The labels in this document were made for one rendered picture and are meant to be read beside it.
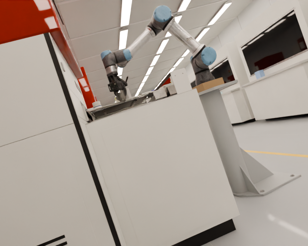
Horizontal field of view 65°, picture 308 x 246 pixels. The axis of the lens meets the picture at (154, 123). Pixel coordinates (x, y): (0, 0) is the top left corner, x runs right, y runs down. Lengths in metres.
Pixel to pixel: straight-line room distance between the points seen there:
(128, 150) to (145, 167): 0.13
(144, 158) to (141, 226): 0.34
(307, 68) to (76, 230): 3.96
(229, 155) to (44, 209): 1.29
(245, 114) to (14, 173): 5.62
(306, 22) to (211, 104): 2.95
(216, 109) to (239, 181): 0.56
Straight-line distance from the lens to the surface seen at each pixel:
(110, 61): 1.63
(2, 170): 1.14
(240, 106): 6.19
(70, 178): 1.07
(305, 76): 4.37
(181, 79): 1.41
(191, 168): 1.32
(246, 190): 1.95
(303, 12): 4.56
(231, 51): 6.31
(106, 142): 1.25
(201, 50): 1.75
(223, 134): 1.84
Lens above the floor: 0.70
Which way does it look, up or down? 1 degrees up
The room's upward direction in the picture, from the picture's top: 19 degrees counter-clockwise
